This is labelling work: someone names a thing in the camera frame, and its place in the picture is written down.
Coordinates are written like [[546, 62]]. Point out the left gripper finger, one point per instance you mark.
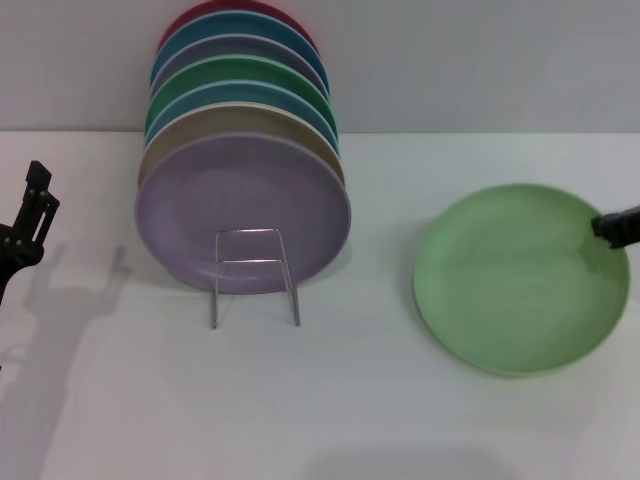
[[32, 225]]

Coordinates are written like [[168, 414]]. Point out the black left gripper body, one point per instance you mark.
[[5, 255]]

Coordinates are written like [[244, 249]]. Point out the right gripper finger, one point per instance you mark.
[[620, 227]]

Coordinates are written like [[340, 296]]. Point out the light green plate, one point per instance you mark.
[[510, 285]]

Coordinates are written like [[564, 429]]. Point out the lavender plate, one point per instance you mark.
[[200, 200]]

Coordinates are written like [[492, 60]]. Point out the tan beige plate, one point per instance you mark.
[[240, 120]]

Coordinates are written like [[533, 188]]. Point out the light blue plate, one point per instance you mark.
[[240, 95]]

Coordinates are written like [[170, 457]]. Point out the dark green plate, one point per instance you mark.
[[240, 70]]

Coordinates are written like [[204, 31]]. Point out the maroon red plate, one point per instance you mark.
[[187, 12]]

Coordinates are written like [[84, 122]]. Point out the grey purple plate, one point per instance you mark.
[[240, 47]]

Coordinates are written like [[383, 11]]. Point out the teal blue plate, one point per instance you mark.
[[240, 27]]

